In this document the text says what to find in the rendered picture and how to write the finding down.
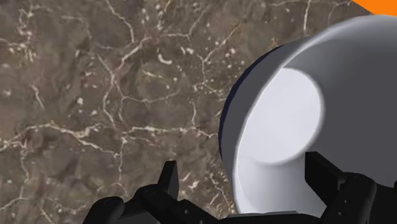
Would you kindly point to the white bowl with dark outside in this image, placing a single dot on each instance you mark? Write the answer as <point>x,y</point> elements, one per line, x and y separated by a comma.
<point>310,124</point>

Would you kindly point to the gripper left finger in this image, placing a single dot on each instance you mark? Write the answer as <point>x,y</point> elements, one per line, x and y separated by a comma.
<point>167,198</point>

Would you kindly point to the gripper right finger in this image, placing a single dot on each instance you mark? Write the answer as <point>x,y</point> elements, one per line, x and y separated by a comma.
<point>338,189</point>

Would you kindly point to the orange flat object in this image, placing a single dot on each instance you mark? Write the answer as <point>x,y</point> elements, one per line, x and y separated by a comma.
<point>380,5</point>

